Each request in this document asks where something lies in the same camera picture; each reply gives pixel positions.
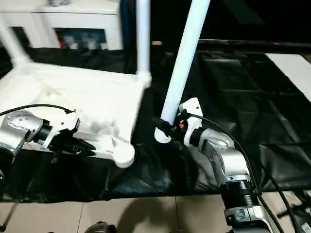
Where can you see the small white box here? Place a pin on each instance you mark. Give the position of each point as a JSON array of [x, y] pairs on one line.
[[103, 45]]

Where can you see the small tan box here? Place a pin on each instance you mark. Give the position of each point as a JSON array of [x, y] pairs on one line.
[[156, 43]]

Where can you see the red bottle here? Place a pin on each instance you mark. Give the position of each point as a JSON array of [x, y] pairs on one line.
[[64, 43]]

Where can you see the dark rounded robot part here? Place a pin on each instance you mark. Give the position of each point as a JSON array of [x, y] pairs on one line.
[[176, 231], [102, 228]]

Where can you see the white cabinet with glass doors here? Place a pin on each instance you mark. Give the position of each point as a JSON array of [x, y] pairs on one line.
[[80, 17]]

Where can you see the white plastic table top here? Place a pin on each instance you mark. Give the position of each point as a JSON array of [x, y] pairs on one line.
[[73, 85]]

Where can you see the white bottle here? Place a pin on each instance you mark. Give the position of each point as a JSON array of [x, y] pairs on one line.
[[91, 43]]

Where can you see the white flat board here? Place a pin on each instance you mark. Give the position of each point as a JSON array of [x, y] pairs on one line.
[[291, 70]]

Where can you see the black mat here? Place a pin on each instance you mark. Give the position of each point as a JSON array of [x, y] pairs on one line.
[[243, 97]]

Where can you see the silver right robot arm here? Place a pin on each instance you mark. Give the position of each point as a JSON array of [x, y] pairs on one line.
[[228, 155]]

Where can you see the thin black rod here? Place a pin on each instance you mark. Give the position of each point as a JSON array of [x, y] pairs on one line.
[[291, 210]]

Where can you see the small white jar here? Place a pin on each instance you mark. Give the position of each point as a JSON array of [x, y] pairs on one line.
[[74, 45]]

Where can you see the black metal stand frame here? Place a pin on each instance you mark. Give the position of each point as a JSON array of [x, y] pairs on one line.
[[9, 214]]

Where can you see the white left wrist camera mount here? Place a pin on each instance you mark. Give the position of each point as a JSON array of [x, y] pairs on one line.
[[65, 123]]

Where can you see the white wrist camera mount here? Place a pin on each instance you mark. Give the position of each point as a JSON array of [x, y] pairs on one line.
[[193, 109], [65, 123]]

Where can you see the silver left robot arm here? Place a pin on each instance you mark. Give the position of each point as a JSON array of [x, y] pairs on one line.
[[19, 123]]

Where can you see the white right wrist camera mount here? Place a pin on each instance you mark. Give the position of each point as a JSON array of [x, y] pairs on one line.
[[193, 109]]

